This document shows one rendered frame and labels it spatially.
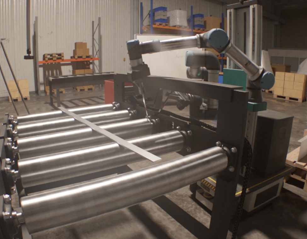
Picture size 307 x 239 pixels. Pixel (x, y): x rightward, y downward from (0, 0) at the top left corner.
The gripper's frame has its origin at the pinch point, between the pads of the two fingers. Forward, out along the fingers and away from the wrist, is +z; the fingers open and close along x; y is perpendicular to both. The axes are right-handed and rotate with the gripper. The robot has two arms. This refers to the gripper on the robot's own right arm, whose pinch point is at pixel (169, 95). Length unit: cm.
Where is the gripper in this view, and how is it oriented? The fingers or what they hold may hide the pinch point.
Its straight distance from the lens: 145.8
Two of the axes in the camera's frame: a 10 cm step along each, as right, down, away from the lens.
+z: -7.4, -0.6, -6.7
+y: 4.8, -7.4, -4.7
